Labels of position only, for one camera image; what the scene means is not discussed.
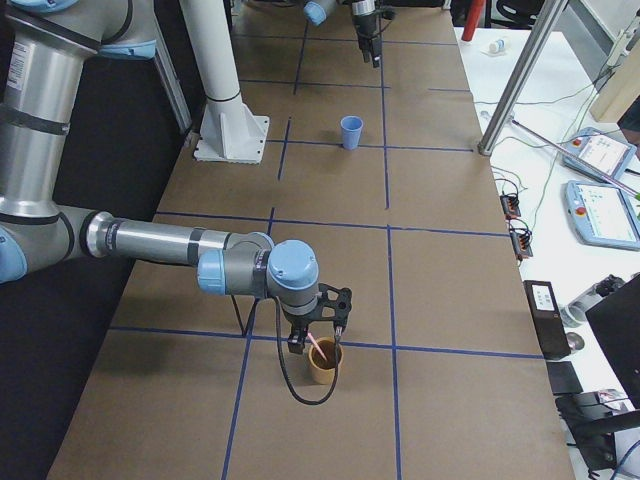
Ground pink chopstick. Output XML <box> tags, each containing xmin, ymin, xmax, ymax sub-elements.
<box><xmin>307</xmin><ymin>333</ymin><xmax>333</xmax><ymax>369</ymax></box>

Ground far teach pendant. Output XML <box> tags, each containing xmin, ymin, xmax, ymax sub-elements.
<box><xmin>564</xmin><ymin>127</ymin><xmax>637</xmax><ymax>180</ymax></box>

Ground tan cup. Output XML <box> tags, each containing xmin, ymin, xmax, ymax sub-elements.
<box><xmin>307</xmin><ymin>337</ymin><xmax>343</xmax><ymax>385</ymax></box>

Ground grey aluminium frame post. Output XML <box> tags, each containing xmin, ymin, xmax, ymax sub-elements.
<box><xmin>478</xmin><ymin>0</ymin><xmax>568</xmax><ymax>156</ymax></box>

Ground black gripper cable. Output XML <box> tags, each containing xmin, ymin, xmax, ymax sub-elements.
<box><xmin>229</xmin><ymin>294</ymin><xmax>344</xmax><ymax>405</ymax></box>

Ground dark red cylinder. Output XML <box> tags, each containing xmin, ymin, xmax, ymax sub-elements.
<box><xmin>461</xmin><ymin>0</ymin><xmax>486</xmax><ymax>42</ymax></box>

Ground near teach pendant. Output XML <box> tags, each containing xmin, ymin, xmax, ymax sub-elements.
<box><xmin>563</xmin><ymin>180</ymin><xmax>639</xmax><ymax>251</ymax></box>

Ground blue plastic cup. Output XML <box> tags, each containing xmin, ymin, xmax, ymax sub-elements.
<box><xmin>340</xmin><ymin>115</ymin><xmax>364</xmax><ymax>150</ymax></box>

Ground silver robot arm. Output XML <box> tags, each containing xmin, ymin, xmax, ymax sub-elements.
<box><xmin>1</xmin><ymin>1</ymin><xmax>238</xmax><ymax>353</ymax></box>
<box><xmin>303</xmin><ymin>0</ymin><xmax>396</xmax><ymax>68</ymax></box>

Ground black box with label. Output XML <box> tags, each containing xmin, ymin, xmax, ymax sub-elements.
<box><xmin>523</xmin><ymin>280</ymin><xmax>571</xmax><ymax>360</ymax></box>

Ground right black cable connector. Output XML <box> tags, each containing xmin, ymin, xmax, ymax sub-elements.
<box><xmin>509</xmin><ymin>226</ymin><xmax>533</xmax><ymax>261</ymax></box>

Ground white camera pole base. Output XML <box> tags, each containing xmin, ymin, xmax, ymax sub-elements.
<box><xmin>180</xmin><ymin>0</ymin><xmax>270</xmax><ymax>164</ymax></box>

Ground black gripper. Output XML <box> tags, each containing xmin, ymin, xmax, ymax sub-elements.
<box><xmin>285</xmin><ymin>283</ymin><xmax>352</xmax><ymax>354</ymax></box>
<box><xmin>351</xmin><ymin>0</ymin><xmax>393</xmax><ymax>68</ymax></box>

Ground left black cable connector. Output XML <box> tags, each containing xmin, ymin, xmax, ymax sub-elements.
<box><xmin>500</xmin><ymin>192</ymin><xmax>521</xmax><ymax>220</ymax></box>

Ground white tube on paper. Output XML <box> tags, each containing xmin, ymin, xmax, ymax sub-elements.
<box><xmin>483</xmin><ymin>37</ymin><xmax>510</xmax><ymax>56</ymax></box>

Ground teach pendant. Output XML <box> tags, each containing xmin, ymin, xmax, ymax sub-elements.
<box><xmin>563</xmin><ymin>180</ymin><xmax>639</xmax><ymax>251</ymax></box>
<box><xmin>564</xmin><ymin>127</ymin><xmax>637</xmax><ymax>180</ymax></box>

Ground black cable connector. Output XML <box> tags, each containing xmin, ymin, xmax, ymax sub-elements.
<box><xmin>500</xmin><ymin>192</ymin><xmax>521</xmax><ymax>220</ymax></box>
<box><xmin>509</xmin><ymin>226</ymin><xmax>533</xmax><ymax>261</ymax></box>

